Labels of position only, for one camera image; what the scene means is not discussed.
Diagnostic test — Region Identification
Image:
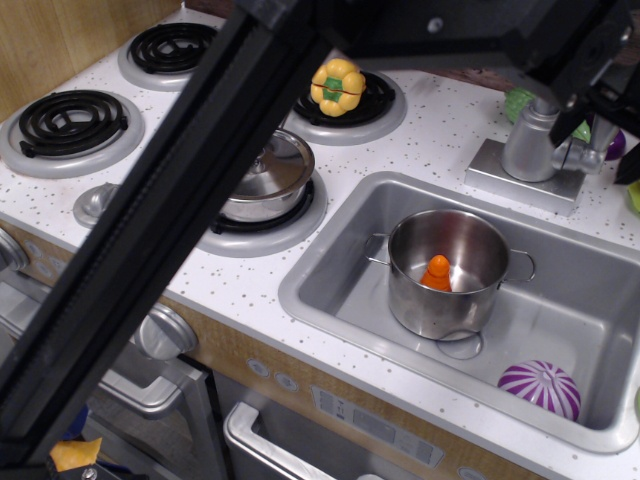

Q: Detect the grey control panel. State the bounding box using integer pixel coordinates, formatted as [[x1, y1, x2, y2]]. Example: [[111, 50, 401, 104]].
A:
[[311, 385, 445, 469]]

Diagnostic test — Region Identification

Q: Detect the grey toy sink basin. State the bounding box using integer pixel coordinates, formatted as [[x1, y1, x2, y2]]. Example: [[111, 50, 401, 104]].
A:
[[279, 172, 639, 454]]

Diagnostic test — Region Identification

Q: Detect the silver countertop knob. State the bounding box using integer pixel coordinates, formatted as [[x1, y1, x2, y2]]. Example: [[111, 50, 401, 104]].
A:
[[72, 182, 119, 228]]

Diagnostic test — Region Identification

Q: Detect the silver left edge knob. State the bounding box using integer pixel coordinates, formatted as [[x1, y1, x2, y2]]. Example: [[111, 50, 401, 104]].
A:
[[0, 229, 30, 271]]

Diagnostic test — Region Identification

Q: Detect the yellow toy bell pepper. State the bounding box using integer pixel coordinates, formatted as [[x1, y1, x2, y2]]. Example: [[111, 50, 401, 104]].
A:
[[310, 58, 366, 118]]

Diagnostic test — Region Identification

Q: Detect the purple striped toy onion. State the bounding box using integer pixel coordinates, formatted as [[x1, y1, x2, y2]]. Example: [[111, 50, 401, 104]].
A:
[[497, 360, 582, 421]]

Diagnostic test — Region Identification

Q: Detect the silver stove knob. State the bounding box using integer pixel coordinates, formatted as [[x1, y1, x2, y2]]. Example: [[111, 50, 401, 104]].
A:
[[134, 303, 198, 361]]

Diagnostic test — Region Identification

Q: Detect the green toy lettuce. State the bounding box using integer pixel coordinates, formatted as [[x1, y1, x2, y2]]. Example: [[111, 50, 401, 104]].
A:
[[504, 87, 592, 143]]

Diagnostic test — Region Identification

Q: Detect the purple toy eggplant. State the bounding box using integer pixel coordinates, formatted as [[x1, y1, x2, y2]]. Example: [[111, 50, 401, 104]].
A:
[[605, 130, 626, 161]]

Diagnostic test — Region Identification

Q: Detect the orange toy carrot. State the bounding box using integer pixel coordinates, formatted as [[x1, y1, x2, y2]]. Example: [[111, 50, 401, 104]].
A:
[[420, 254, 452, 292]]

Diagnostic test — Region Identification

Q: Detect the steel saucepan with lid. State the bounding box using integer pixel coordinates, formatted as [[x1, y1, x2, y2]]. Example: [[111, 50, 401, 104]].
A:
[[220, 129, 315, 223]]

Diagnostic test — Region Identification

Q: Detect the back right black burner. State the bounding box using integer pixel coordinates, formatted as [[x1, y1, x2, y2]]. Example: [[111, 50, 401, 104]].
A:
[[283, 71, 407, 146]]

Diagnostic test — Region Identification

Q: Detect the green toy vegetable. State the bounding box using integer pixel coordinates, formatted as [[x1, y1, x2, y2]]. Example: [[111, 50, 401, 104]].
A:
[[627, 180, 640, 214]]

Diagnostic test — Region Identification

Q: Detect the yellow cloth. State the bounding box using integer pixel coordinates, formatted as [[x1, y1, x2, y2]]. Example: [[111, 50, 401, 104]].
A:
[[49, 438, 102, 473]]

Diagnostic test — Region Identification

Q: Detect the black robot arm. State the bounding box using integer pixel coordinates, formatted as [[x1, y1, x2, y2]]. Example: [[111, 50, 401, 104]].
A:
[[1, 1, 639, 479]]

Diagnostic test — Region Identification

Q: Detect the steel pot with handles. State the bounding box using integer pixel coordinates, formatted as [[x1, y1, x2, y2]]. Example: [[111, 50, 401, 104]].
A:
[[365, 209, 536, 341]]

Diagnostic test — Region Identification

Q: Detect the front left black burner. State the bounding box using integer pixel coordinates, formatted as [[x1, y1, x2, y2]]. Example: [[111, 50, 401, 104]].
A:
[[1, 90, 145, 179]]

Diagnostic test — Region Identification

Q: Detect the black burner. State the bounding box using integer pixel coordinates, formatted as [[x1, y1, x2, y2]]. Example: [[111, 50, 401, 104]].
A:
[[196, 173, 328, 258], [117, 22, 217, 92], [1, 90, 145, 179], [283, 71, 407, 146]]

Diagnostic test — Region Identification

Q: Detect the silver dishwasher door handle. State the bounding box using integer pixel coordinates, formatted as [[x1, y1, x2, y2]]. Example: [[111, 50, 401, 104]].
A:
[[223, 402, 331, 479]]

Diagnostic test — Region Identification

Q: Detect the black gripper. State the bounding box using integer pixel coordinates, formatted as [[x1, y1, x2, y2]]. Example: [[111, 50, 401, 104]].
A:
[[549, 61, 640, 185]]

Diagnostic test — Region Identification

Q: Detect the silver toy faucet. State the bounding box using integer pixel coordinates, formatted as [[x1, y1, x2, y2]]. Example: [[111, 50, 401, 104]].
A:
[[465, 99, 605, 216]]

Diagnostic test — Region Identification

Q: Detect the blue cloth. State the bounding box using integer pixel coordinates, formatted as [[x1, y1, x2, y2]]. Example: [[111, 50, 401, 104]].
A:
[[62, 405, 89, 441]]

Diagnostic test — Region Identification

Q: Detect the front right black burner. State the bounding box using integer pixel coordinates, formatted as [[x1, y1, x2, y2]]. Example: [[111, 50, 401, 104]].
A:
[[196, 173, 328, 258]]

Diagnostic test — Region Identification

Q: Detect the back left black burner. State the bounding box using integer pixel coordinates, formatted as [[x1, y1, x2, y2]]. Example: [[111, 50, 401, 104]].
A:
[[117, 22, 217, 92]]

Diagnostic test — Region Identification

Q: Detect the silver oven door handle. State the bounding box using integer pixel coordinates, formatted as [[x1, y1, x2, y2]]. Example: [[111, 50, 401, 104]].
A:
[[99, 343, 208, 420]]

